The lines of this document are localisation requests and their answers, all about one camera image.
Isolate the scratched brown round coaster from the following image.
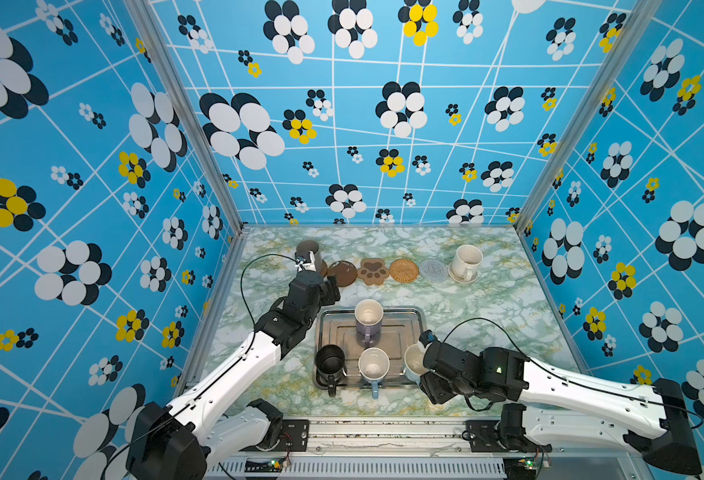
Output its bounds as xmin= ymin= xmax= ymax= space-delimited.
xmin=327 ymin=260 xmax=358 ymax=288

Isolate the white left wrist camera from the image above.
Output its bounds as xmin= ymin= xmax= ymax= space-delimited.
xmin=295 ymin=251 xmax=317 ymax=272

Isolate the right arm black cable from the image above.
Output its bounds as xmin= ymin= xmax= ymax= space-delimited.
xmin=441 ymin=316 xmax=704 ymax=480

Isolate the metal serving tray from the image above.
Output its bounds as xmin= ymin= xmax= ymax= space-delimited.
xmin=315 ymin=306 xmax=426 ymax=390

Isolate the white ceramic mug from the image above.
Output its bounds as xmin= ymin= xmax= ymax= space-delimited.
xmin=449 ymin=244 xmax=484 ymax=275

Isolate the aluminium corner post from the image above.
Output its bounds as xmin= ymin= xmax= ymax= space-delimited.
xmin=125 ymin=0 xmax=244 ymax=237
xmin=515 ymin=0 xmax=663 ymax=237

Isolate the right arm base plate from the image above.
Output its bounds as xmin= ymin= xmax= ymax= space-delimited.
xmin=461 ymin=420 xmax=552 ymax=453

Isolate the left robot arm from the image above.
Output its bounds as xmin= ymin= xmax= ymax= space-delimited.
xmin=124 ymin=270 xmax=341 ymax=479

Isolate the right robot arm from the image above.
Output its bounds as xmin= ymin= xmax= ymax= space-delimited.
xmin=420 ymin=333 xmax=703 ymax=476

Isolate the aluminium corner post right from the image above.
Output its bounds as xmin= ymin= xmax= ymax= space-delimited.
xmin=515 ymin=0 xmax=663 ymax=237

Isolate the black mug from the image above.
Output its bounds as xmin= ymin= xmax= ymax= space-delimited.
xmin=315 ymin=344 xmax=346 ymax=398

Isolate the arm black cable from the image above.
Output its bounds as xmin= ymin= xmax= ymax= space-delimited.
xmin=99 ymin=253 xmax=305 ymax=480
xmin=441 ymin=316 xmax=704 ymax=480

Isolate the grey woven round coaster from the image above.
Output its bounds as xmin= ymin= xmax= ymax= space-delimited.
xmin=419 ymin=258 xmax=449 ymax=283

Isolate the rattan wicker round coaster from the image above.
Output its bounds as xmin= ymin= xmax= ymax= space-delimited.
xmin=389 ymin=258 xmax=420 ymax=284

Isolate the aluminium front rail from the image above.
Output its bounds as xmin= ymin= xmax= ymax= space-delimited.
xmin=202 ymin=418 xmax=653 ymax=479

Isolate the paw print cork coaster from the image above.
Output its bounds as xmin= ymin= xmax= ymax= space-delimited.
xmin=357 ymin=258 xmax=390 ymax=286

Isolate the purple ceramic mug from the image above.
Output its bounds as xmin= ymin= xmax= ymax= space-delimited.
xmin=354 ymin=299 xmax=384 ymax=347

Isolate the light blue mug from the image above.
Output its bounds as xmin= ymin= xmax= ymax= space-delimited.
xmin=358 ymin=347 xmax=391 ymax=400

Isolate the stainless steel cup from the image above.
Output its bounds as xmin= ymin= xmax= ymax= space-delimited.
xmin=294 ymin=240 xmax=323 ymax=273

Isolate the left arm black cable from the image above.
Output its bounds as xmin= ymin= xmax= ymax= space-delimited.
xmin=99 ymin=253 xmax=305 ymax=480

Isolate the aluminium corner post left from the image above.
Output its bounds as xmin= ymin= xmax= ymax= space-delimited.
xmin=125 ymin=0 xmax=244 ymax=237

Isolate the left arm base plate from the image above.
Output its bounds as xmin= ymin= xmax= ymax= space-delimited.
xmin=242 ymin=419 xmax=310 ymax=453

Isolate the blue handled cream mug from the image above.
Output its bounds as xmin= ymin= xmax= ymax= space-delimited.
xmin=404 ymin=343 xmax=429 ymax=385

